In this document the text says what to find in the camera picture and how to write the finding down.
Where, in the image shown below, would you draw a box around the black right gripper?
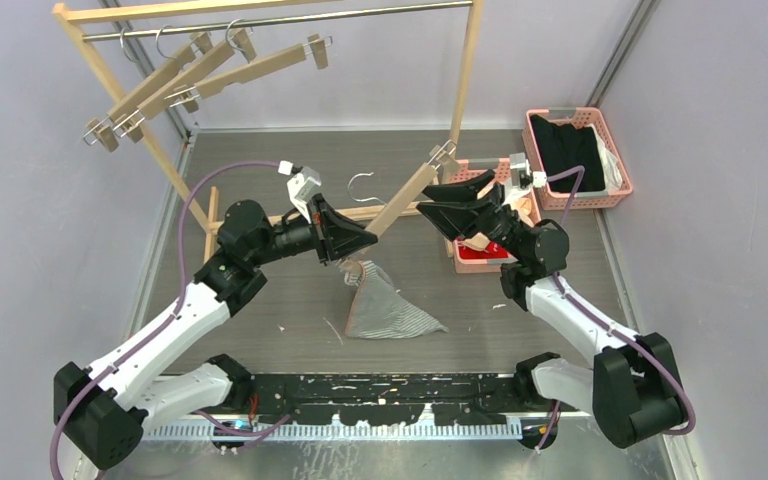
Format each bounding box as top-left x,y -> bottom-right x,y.
416,169 -> 529,263

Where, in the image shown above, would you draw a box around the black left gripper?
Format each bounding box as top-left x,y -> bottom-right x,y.
249,194 -> 376,267

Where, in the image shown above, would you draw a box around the wooden clip hanger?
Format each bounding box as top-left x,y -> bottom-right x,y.
338,139 -> 457,237
82,32 -> 213,152
164,34 -> 334,107
114,27 -> 257,142

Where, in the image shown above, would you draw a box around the beige underwear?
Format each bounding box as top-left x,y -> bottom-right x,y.
461,180 -> 537,258

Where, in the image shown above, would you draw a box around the grey striped underwear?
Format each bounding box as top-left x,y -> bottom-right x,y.
341,260 -> 449,340

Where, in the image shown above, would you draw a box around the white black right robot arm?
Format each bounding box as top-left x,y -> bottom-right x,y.
417,170 -> 697,448

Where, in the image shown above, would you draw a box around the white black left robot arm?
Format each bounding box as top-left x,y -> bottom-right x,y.
50,194 -> 378,479

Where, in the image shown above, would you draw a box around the empty wooden clip hanger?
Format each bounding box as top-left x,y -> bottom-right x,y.
82,32 -> 213,152

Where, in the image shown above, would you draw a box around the pink basket near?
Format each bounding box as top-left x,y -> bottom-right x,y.
444,152 -> 542,274

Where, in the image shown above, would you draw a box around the pink basket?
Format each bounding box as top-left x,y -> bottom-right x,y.
444,152 -> 542,274
522,107 -> 633,210

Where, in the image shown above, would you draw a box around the pink basket far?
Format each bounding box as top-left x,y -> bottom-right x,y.
522,107 -> 633,210

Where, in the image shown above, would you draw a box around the black clothes in basket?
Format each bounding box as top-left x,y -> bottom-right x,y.
530,116 -> 605,192

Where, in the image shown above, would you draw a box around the white cloth in basket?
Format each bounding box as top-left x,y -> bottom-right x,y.
588,124 -> 623,192

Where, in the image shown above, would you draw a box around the wooden clothes rack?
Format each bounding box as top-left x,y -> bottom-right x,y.
52,0 -> 488,282

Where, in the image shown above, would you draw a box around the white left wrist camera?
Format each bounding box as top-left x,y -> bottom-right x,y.
278,160 -> 322,223

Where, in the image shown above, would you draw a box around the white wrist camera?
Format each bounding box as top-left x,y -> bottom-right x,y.
505,152 -> 548,197
278,160 -> 322,223

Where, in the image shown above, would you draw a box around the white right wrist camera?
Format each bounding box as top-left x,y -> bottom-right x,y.
505,152 -> 548,197

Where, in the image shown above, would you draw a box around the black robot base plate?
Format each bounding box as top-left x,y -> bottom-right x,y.
187,372 -> 581,427

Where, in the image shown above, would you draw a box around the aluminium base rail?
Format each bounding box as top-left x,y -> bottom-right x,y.
83,372 -> 680,443

